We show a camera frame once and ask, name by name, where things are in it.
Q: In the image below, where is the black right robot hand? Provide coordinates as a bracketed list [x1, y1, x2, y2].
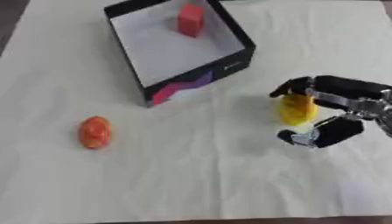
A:
[268, 74, 392, 150]

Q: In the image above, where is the black box white inside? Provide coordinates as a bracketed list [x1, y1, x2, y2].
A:
[102, 0, 257, 108]

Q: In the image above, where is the yellow toy fruit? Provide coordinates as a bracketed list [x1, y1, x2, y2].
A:
[276, 93, 320, 127]

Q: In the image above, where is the red block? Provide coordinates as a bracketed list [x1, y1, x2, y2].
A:
[176, 3, 206, 39]

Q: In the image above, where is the orange toy fruit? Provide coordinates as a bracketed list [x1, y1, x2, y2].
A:
[78, 115, 112, 151]

